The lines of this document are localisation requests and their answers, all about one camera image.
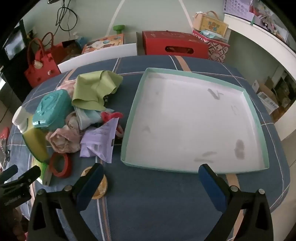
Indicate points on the yellow green sponge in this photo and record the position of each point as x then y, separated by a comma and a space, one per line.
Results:
37, 141

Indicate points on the red tape roll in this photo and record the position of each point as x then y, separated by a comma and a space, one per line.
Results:
66, 170

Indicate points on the white foam board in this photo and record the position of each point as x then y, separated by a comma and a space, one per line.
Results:
97, 56

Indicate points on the red plastic object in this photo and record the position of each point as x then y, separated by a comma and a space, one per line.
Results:
4, 136

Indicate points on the white desk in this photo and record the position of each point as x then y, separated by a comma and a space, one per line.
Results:
254, 30

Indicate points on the red handbag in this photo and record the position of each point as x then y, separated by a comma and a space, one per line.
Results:
57, 53

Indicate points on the orange toy box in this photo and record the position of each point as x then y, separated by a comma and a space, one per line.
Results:
104, 42

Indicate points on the red cardboard box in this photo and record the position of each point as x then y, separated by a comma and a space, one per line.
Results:
161, 40

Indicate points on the brown cardboard box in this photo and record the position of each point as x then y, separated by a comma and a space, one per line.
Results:
269, 87

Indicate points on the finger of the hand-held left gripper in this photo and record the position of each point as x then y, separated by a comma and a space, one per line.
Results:
10, 172
29, 176

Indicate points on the green dumbbell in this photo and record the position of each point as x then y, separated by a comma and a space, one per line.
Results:
119, 29

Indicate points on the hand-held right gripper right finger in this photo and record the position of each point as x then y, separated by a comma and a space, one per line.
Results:
214, 188

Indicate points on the red felt tote bag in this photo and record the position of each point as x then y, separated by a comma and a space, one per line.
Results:
41, 71

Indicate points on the pink fluffy cloth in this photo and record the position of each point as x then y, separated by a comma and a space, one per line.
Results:
61, 139

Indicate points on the black monitor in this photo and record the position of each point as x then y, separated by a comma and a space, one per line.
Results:
13, 44

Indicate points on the purple calendar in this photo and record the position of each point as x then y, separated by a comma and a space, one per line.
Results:
235, 8

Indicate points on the mint green cardboard tray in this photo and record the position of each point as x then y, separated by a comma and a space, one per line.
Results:
185, 115

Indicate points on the light blue packet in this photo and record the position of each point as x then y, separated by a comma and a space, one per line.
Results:
211, 34

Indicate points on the red pink plush toy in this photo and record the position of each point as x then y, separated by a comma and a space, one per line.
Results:
108, 117

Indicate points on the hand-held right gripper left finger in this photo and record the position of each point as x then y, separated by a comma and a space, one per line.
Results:
85, 188

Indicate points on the teal tin box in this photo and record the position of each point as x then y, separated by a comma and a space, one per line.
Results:
52, 106

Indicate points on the red white patterned box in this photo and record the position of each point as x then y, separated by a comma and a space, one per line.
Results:
217, 49

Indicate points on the blue plaid tablecloth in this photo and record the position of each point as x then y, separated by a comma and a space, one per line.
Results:
150, 197

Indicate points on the white labelled box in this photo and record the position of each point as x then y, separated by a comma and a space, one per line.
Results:
268, 102

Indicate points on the green white plastic tool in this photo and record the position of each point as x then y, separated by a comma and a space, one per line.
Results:
45, 175

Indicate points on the green cloth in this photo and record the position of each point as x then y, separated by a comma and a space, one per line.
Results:
92, 90

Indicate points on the light blue face mask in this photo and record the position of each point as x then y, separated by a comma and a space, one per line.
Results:
87, 118

